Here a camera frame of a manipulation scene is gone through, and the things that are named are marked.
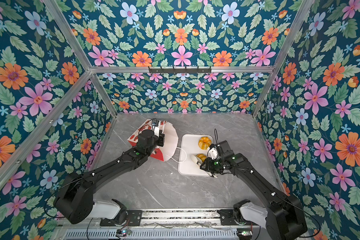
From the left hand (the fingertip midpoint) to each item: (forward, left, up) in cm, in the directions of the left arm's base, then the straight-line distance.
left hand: (163, 127), depth 82 cm
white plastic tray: (+2, -14, -23) cm, 27 cm away
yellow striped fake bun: (-10, -22, -19) cm, 31 cm away
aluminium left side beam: (-11, +50, +13) cm, 53 cm away
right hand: (-20, -20, -11) cm, 31 cm away
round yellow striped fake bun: (+1, -25, -20) cm, 32 cm away
